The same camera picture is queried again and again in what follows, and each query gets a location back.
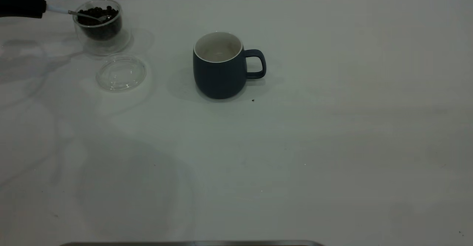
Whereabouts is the white-handled metal spoon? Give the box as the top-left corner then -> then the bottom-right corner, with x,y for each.
45,4 -> 110,22

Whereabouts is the dark blue ceramic mug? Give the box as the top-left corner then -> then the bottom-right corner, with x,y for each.
193,32 -> 266,100

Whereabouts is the dark coffee beans heap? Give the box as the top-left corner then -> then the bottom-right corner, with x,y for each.
77,6 -> 123,41

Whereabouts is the double-walled glass cup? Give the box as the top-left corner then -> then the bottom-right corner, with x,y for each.
72,0 -> 132,57

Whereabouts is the clear glass lid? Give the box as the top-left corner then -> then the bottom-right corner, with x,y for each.
96,53 -> 147,93

